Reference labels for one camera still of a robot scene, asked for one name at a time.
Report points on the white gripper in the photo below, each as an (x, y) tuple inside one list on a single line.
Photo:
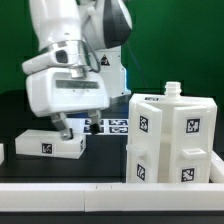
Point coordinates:
[(54, 92)]

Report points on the long white cabinet side piece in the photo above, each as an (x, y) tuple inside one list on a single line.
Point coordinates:
[(49, 144)]

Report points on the white cabinet body box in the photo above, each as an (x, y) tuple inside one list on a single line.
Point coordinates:
[(170, 137)]

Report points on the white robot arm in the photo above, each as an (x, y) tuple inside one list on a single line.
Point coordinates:
[(82, 27)]

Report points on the white marker sheet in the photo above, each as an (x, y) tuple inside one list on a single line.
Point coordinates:
[(108, 126)]

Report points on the white left fence bar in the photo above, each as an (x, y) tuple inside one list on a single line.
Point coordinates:
[(1, 153)]

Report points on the white fence bar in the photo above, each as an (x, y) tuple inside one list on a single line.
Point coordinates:
[(217, 171), (1, 153), (99, 197)]

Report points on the white front fence bar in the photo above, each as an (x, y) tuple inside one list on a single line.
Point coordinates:
[(99, 197)]

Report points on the white right fence bar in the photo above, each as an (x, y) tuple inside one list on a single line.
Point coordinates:
[(217, 171)]

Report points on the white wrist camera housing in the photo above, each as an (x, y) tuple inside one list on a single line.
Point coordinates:
[(55, 58)]

